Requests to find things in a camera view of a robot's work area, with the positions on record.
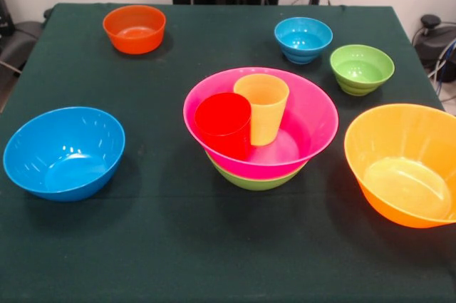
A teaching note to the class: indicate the red cup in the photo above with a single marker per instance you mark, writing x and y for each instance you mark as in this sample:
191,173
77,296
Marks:
222,121

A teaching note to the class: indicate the yellow cup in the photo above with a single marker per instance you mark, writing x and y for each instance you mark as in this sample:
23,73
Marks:
265,114

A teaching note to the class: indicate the large green bowl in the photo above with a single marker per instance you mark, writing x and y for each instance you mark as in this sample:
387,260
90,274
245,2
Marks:
256,183

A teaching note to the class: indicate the large pink bowl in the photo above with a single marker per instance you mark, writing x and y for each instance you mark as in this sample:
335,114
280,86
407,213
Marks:
313,110

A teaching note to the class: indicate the large orange bowl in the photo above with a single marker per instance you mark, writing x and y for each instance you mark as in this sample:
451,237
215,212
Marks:
402,139

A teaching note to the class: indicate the small blue bowl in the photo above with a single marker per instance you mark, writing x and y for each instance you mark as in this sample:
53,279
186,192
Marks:
303,39

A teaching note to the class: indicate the dark green tablecloth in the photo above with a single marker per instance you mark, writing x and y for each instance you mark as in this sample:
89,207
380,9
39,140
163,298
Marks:
160,246

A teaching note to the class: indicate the small red-orange bowl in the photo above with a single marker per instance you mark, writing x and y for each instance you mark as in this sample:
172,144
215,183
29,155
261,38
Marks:
142,18

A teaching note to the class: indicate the small green bowl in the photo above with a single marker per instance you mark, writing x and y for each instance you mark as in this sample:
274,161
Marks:
361,67

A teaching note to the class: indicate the large blue bowl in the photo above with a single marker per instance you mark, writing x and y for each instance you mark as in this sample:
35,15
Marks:
64,153

